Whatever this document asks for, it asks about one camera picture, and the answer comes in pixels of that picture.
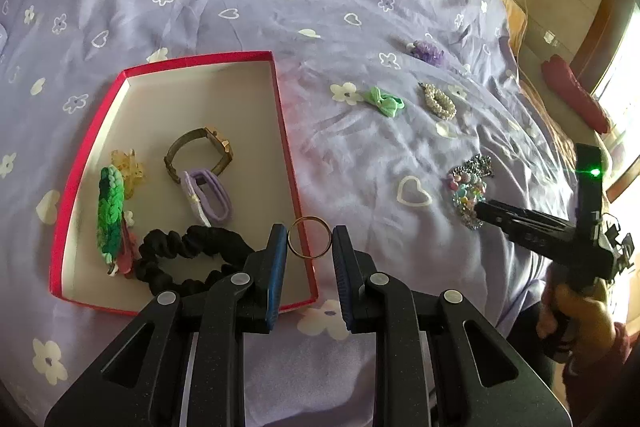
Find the purple flower hair accessory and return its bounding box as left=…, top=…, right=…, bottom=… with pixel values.
left=406, top=39, right=446, bottom=66

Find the person's right hand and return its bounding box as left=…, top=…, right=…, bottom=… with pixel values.
left=537, top=279, right=618, bottom=358

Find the silver chain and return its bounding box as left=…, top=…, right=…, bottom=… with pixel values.
left=450, top=154, right=496, bottom=180

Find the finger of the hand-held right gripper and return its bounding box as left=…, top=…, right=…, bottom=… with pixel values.
left=474, top=199, right=571, bottom=248

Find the red hair clip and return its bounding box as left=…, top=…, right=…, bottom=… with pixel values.
left=106, top=227, right=141, bottom=279

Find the light green hair tie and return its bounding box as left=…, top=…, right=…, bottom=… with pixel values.
left=363, top=87, right=407, bottom=118

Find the yellow hair claw clip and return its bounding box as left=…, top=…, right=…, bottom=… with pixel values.
left=110, top=149, right=149, bottom=198

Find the gold ring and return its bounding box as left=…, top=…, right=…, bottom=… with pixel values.
left=287, top=216, right=333, bottom=260

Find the lilac hair tie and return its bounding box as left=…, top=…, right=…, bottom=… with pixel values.
left=181, top=169, right=233, bottom=228

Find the black scrunchie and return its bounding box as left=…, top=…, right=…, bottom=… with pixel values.
left=134, top=226, right=256, bottom=299

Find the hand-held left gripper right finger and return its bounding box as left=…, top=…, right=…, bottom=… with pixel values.
left=331, top=225, right=574, bottom=427

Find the person's right forearm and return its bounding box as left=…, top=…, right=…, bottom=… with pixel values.
left=560, top=321, right=640, bottom=413

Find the pearl hair clip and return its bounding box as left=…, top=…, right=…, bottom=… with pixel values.
left=418, top=83, right=458, bottom=122

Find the purple floral bed sheet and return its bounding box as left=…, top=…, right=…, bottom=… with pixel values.
left=0, top=0, right=586, bottom=427

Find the gold wrist watch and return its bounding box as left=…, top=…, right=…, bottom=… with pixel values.
left=164, top=126, right=235, bottom=184

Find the red cardboard box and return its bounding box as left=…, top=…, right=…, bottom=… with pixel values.
left=48, top=51, right=320, bottom=318

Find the pastel beaded bracelet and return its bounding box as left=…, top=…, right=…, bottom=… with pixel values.
left=447, top=172, right=489, bottom=231

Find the dark red cloth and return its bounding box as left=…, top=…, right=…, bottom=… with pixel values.
left=541, top=55, right=612, bottom=132

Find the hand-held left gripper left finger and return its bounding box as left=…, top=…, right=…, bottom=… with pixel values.
left=44, top=223, right=288, bottom=427

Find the green braided bracelet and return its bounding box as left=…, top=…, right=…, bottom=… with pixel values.
left=96, top=166, right=127, bottom=264

